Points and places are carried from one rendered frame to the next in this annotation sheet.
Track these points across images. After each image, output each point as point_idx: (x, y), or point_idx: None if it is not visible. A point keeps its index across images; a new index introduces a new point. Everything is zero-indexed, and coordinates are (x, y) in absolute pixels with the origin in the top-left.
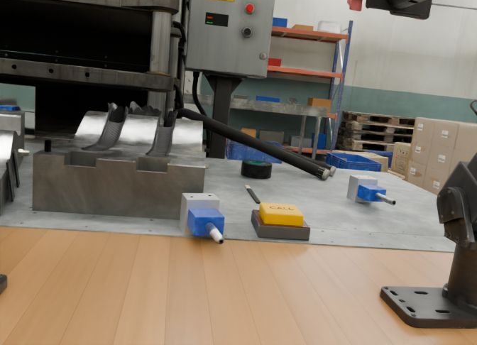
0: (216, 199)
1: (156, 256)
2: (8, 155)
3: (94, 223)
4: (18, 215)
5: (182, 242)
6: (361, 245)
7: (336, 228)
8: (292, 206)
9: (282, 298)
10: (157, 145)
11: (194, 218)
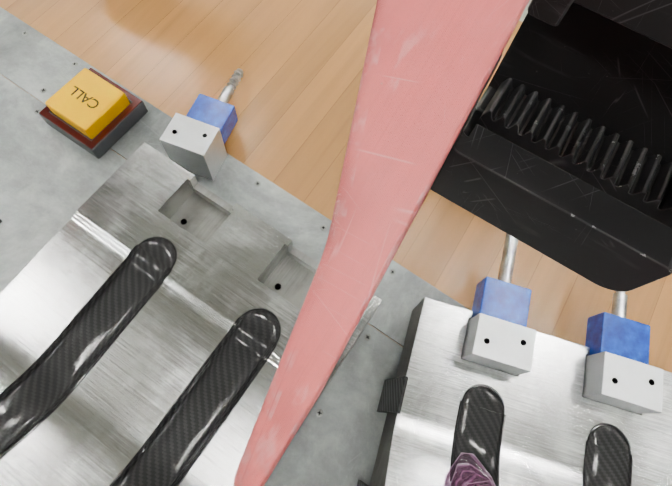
0: (178, 115)
1: (290, 125)
2: (393, 453)
3: (308, 236)
4: (390, 306)
5: (241, 143)
6: (51, 43)
7: (10, 88)
8: (56, 97)
9: (244, 21)
10: (36, 414)
11: (234, 110)
